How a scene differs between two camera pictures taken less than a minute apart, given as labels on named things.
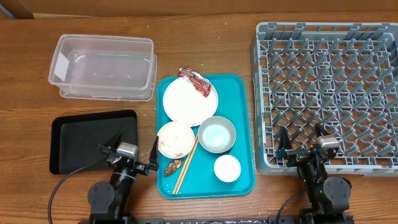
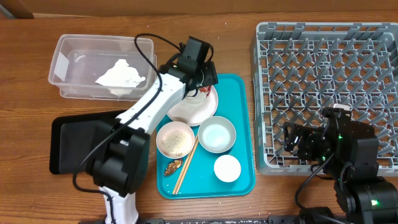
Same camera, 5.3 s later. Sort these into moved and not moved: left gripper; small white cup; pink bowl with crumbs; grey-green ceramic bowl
Moved: left gripper
Not moved: grey-green ceramic bowl; small white cup; pink bowl with crumbs
